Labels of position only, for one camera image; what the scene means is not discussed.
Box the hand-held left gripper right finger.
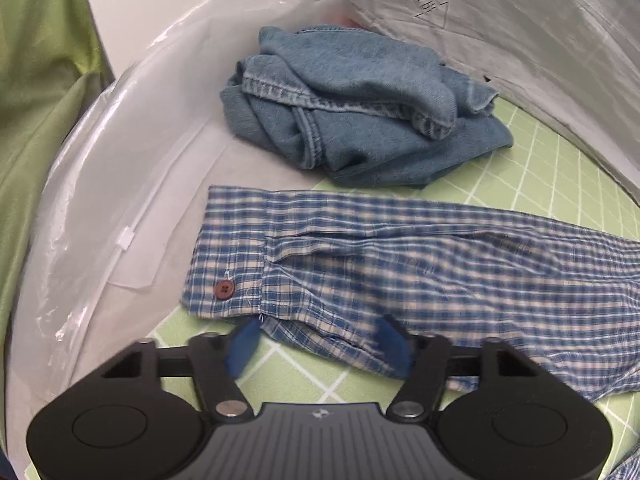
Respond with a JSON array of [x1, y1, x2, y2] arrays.
[[375, 315, 543, 421]]

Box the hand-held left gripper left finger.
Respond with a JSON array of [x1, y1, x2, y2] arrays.
[[97, 320, 261, 421]]

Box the blue plaid shirt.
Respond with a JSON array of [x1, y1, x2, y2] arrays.
[[181, 185, 640, 480]]

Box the clear plastic sheet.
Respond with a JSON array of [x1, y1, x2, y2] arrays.
[[5, 0, 351, 461]]

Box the blue denim jeans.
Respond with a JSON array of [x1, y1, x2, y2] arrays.
[[220, 24, 515, 191]]

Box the green curtain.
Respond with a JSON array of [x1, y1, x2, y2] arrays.
[[0, 0, 116, 331]]

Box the grey printed sheet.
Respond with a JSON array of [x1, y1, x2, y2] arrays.
[[304, 0, 640, 191]]

